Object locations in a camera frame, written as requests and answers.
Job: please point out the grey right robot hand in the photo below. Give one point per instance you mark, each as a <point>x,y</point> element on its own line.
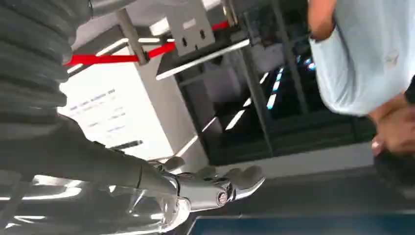
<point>81,168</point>

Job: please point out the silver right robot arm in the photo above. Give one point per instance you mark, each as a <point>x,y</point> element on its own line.
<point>29,65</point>

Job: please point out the white printed cabinet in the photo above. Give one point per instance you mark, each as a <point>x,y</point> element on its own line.
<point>136,107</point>

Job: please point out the red barrier belt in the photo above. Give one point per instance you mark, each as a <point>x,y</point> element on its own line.
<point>107,59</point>

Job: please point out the white flat bar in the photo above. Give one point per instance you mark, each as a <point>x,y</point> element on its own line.
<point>201,60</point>

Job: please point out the grey metal plate with holes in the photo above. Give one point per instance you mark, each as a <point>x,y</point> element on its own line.
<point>189,30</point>

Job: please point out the person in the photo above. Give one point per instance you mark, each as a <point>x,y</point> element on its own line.
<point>363,58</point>

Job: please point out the person's right hand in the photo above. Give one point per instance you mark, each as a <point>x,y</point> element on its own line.
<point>395,133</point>

